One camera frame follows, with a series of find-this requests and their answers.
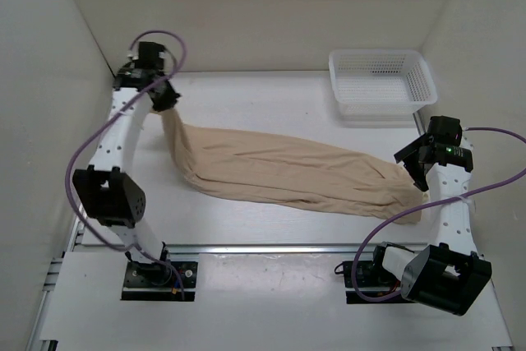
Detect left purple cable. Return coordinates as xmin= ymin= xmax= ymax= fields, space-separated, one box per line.
xmin=65 ymin=30 xmax=190 ymax=301

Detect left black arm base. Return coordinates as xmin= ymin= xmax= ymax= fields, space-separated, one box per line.
xmin=121 ymin=261 xmax=198 ymax=303

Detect beige trousers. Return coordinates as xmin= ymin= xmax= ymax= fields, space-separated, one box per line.
xmin=160 ymin=109 xmax=425 ymax=219

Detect aluminium rail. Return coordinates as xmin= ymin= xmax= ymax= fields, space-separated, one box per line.
xmin=28 ymin=112 xmax=486 ymax=351

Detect purple cable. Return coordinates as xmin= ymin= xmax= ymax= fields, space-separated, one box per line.
xmin=65 ymin=30 xmax=190 ymax=301
xmin=352 ymin=127 xmax=526 ymax=302

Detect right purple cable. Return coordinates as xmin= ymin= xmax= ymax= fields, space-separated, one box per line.
xmin=352 ymin=127 xmax=526 ymax=302

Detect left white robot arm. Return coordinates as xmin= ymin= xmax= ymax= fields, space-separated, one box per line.
xmin=72 ymin=41 xmax=181 ymax=287

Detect white plastic basket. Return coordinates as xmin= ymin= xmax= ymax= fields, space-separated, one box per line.
xmin=329 ymin=49 xmax=438 ymax=118

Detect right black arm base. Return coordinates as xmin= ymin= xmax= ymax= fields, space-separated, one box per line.
xmin=335 ymin=242 xmax=427 ymax=304

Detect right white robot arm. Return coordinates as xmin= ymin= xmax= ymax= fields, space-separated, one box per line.
xmin=369 ymin=116 xmax=492 ymax=316

